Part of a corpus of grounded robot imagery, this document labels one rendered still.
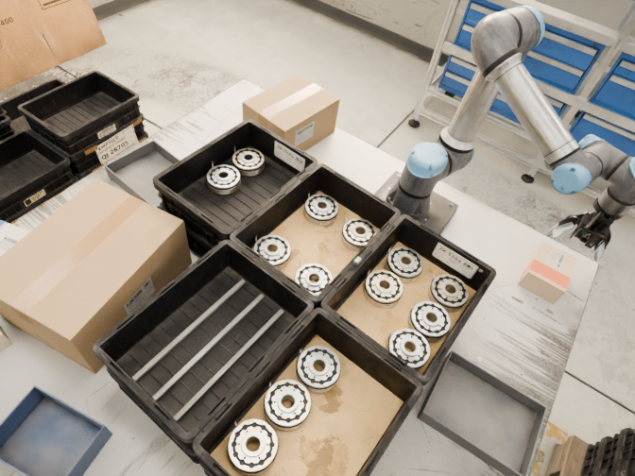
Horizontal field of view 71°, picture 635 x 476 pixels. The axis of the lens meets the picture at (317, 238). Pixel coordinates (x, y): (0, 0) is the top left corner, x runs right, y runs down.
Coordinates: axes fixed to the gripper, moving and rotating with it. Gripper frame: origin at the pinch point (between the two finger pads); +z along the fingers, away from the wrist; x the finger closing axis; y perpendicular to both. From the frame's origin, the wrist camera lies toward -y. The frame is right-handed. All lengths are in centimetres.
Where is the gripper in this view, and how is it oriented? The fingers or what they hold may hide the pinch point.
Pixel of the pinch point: (571, 246)
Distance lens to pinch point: 153.2
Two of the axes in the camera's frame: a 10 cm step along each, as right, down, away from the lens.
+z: -1.0, 6.1, 7.9
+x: 8.2, 5.0, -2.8
